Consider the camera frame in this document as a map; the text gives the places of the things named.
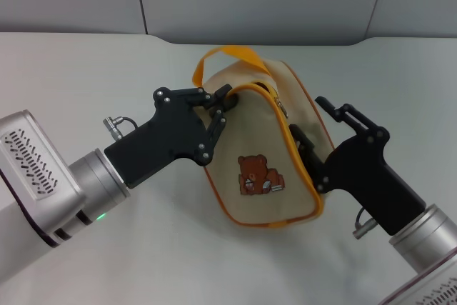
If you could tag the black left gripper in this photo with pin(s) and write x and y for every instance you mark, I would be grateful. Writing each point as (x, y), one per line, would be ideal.
(164, 140)

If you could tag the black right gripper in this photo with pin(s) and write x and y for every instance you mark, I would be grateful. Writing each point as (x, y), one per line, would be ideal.
(367, 176)

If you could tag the beige orange-trimmed bear food bag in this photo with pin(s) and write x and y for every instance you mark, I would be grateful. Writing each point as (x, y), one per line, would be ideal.
(250, 130)

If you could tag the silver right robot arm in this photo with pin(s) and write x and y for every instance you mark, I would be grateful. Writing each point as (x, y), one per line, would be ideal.
(425, 248)

